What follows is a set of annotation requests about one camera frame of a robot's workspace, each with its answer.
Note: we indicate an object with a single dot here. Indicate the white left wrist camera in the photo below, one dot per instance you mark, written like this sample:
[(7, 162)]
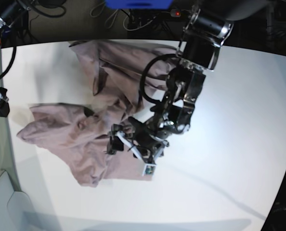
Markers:
[(148, 169)]

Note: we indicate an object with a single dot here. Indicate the grey chair seat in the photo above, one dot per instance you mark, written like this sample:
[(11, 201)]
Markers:
[(17, 212)]

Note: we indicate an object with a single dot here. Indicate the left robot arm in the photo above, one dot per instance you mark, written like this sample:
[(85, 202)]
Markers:
[(210, 23)]

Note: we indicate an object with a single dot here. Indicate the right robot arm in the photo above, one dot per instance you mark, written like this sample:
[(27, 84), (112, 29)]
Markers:
[(63, 23)]

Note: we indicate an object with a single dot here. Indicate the mauve t-shirt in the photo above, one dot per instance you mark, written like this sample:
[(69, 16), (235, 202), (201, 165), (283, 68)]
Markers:
[(79, 135)]

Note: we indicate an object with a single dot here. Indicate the blue plastic bin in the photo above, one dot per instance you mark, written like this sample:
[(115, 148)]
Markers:
[(138, 4)]

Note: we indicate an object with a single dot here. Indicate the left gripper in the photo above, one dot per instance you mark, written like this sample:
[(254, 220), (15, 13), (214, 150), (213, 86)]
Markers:
[(145, 144)]

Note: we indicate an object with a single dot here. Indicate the black power strip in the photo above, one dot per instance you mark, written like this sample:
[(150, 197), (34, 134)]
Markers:
[(176, 13)]

